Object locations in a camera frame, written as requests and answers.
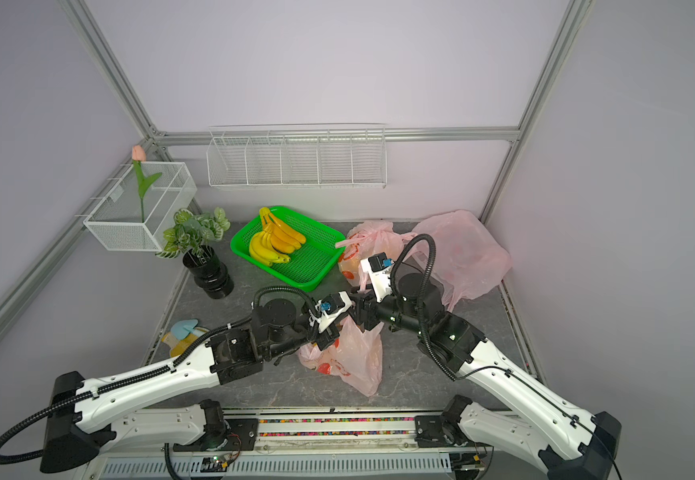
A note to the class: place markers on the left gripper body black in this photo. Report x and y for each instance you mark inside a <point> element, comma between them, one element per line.
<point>329,335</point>

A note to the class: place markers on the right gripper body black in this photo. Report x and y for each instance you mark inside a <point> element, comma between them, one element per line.
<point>365,308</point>

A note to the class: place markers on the plain pink plastic bag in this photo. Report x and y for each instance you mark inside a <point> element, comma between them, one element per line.
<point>469,262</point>

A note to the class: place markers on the printed pink plastic bag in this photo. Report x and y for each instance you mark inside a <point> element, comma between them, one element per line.
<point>365,240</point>
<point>356,354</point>

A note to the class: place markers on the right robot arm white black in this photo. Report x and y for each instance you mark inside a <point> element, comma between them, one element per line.
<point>560,439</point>

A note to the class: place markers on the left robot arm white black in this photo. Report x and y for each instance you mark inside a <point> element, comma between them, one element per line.
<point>87,415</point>

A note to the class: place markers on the yellow banana bunch in basket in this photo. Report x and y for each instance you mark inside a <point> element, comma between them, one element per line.
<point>276,242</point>

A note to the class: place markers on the green plastic basket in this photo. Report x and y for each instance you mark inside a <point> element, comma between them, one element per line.
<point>311,264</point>

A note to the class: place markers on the yellow white work glove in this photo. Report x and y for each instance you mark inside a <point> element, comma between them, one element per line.
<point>177,346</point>

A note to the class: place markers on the green potted plant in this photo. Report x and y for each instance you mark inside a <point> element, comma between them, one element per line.
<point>192,234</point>

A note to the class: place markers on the pink artificial tulip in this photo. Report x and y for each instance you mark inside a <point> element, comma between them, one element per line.
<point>144,181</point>

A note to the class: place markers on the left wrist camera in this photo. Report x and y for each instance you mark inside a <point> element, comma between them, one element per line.
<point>332,308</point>

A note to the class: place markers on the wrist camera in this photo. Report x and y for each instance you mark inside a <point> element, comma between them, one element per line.
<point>374,273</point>
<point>332,308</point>

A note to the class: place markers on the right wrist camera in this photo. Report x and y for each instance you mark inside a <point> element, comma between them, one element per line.
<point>374,273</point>

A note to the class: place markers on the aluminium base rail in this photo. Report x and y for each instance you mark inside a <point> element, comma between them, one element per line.
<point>285,443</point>

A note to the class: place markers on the white wire shelf back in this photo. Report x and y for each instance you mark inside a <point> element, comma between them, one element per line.
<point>297,156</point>

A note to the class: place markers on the white wire basket left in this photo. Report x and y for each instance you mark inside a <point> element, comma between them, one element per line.
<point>135,212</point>

